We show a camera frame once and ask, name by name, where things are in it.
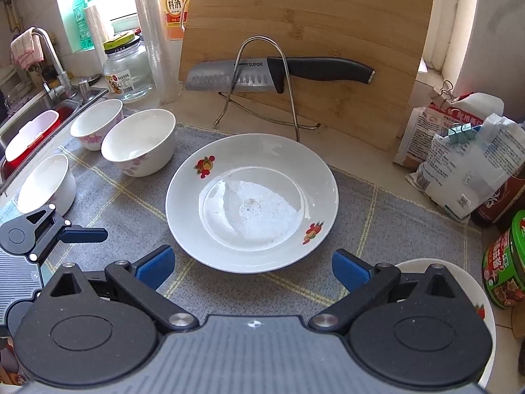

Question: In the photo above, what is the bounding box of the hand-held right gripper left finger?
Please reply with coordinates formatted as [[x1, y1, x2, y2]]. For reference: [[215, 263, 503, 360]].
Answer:
[[48, 245, 198, 336]]

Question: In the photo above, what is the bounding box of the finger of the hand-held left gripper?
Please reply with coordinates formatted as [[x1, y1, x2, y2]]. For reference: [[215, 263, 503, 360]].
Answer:
[[16, 204, 109, 263]]

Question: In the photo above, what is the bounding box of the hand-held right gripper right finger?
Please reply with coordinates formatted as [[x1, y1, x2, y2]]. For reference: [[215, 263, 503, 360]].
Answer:
[[307, 248, 458, 333]]

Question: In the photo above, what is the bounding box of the white plate with fruit print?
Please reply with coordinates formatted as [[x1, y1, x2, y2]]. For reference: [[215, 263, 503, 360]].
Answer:
[[165, 133, 339, 274], [394, 258, 498, 388]]

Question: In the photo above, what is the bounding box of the white bowl with pink flowers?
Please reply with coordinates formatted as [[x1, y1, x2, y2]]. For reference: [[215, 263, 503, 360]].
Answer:
[[69, 99, 124, 152], [17, 153, 77, 219], [101, 109, 177, 178]]

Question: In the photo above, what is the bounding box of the grey checked dish mat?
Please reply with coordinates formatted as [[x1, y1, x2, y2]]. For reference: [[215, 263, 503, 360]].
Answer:
[[0, 125, 485, 325]]

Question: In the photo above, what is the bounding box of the white plastic container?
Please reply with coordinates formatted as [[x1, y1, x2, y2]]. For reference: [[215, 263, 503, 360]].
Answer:
[[5, 110, 59, 162]]

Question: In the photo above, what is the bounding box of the steel sink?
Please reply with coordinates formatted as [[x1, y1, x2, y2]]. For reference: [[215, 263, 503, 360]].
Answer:
[[0, 66, 109, 181]]

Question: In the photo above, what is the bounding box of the white bag with blue print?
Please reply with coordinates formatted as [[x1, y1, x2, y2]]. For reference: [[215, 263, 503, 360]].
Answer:
[[405, 113, 525, 224]]

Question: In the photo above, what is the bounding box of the metal faucet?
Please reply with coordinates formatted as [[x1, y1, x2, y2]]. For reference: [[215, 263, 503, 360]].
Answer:
[[31, 27, 76, 101]]

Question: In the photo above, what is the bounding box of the green-lidded tub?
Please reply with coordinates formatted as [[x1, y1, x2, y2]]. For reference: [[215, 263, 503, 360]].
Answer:
[[482, 209, 525, 309]]

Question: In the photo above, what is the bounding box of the dark soy sauce bottle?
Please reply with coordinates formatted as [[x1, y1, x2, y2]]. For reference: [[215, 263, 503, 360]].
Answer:
[[470, 172, 525, 230]]

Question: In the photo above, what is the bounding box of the glass jar with yellow lid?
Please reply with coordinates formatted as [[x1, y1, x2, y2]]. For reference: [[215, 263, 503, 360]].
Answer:
[[102, 33, 157, 104]]

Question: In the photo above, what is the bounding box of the blue binder clip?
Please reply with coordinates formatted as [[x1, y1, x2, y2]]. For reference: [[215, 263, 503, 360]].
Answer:
[[447, 125, 482, 144]]

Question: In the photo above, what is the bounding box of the tall clear plastic roll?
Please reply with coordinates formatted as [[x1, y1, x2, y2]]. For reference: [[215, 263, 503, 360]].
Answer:
[[130, 0, 182, 105]]

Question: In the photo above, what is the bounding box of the pink checked cloth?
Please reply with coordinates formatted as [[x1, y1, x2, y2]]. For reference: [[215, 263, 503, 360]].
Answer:
[[10, 28, 45, 68]]

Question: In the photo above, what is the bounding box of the green soap bottle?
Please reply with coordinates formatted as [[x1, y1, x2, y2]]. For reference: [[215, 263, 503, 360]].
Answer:
[[72, 0, 97, 52]]

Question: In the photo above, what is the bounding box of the orange cooking wine bottle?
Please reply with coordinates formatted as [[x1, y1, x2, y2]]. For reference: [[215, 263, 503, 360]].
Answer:
[[159, 0, 198, 41]]

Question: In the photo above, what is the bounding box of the bamboo cutting board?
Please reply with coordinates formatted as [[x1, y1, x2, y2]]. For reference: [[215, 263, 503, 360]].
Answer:
[[178, 0, 437, 151]]

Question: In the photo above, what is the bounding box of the metal wire rack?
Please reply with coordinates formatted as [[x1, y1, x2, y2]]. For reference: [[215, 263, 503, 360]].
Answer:
[[213, 36, 323, 143]]

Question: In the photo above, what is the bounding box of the black-handled kitchen knife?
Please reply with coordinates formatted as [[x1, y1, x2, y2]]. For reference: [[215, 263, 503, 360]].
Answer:
[[185, 56, 375, 94]]

